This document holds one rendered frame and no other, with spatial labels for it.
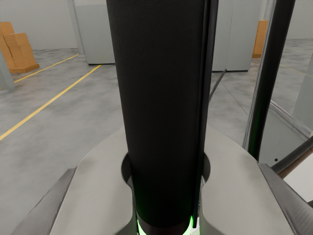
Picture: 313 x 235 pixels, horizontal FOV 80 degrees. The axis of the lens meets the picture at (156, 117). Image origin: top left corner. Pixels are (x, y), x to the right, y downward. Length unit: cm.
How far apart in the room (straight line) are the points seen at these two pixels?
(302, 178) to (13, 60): 836
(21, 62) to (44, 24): 629
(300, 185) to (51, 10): 1384
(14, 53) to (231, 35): 702
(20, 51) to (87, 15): 262
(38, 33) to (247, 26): 1198
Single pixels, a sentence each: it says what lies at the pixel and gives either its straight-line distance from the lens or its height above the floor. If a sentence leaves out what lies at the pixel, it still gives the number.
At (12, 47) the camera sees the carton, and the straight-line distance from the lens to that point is 834.
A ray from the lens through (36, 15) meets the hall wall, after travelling 1443.
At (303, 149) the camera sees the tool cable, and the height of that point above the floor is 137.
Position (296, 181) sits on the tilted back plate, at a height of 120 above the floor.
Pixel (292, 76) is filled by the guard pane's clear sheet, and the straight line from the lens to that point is 129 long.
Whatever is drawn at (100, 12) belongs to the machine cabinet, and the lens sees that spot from 743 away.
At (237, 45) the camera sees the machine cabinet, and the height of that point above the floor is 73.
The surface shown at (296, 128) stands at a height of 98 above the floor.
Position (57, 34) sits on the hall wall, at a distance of 1396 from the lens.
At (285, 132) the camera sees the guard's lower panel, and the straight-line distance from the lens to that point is 132.
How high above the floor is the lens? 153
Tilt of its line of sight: 28 degrees down
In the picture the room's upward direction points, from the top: 3 degrees counter-clockwise
